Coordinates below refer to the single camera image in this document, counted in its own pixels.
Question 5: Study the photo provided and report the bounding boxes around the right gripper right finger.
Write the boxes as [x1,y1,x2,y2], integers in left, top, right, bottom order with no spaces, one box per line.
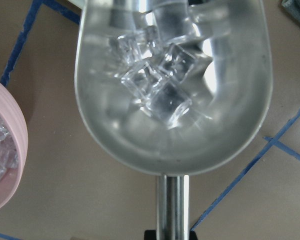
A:
[189,230,198,240]

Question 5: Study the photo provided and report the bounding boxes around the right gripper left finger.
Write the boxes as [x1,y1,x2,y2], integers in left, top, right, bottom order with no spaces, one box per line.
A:
[143,229,157,240]

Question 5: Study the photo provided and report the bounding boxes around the stainless steel scoop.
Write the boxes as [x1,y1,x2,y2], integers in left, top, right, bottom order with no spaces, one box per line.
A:
[74,0,273,240]

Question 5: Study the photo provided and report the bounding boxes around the ice cubes in scoop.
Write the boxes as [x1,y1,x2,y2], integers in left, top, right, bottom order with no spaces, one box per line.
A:
[109,25,199,129]

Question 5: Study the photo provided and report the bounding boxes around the pink bowl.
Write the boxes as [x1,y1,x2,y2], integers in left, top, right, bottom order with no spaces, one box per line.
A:
[0,83,28,208]

